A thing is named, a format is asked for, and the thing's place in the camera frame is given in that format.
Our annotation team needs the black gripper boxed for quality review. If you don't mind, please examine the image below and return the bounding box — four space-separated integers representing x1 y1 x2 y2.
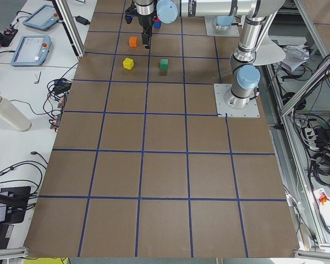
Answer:
136 4 156 49

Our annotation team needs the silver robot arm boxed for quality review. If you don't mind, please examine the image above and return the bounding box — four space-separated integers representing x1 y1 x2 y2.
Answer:
124 1 284 110

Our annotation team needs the blue wooden block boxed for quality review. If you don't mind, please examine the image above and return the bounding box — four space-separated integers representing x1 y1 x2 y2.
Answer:
153 21 162 29

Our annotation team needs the orange wooden block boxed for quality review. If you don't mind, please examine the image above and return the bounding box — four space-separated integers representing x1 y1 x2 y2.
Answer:
129 36 138 48

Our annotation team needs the green wooden block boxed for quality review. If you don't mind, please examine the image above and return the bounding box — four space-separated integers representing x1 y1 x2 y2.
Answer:
159 59 169 71

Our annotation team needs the yellow wooden block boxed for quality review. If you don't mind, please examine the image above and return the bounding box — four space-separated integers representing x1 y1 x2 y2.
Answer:
123 57 134 70

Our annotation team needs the black power adapter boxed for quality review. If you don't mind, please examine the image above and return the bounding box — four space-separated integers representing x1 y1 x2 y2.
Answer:
75 16 90 25

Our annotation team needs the far teach pendant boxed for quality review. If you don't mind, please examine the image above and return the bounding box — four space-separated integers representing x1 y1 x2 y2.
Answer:
23 4 59 31

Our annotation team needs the teach pendant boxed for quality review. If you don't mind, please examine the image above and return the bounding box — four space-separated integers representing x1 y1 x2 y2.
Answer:
23 4 59 31
10 35 51 67

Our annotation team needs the near teach pendant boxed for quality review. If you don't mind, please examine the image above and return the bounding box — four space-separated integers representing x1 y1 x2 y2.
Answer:
10 35 51 67

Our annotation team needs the hex key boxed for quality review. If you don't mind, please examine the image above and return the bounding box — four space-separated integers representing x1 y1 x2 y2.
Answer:
34 71 42 84

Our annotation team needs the white chair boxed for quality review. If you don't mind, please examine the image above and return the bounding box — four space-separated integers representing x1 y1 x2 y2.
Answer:
253 35 286 66

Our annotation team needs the white water bottle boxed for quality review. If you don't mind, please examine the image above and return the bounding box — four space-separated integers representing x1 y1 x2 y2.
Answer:
0 93 32 132

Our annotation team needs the aluminium frame post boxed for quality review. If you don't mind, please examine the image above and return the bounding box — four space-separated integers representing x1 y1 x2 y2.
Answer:
52 0 85 58

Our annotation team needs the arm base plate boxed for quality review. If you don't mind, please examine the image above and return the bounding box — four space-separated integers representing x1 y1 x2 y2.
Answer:
213 84 260 118
205 15 239 37

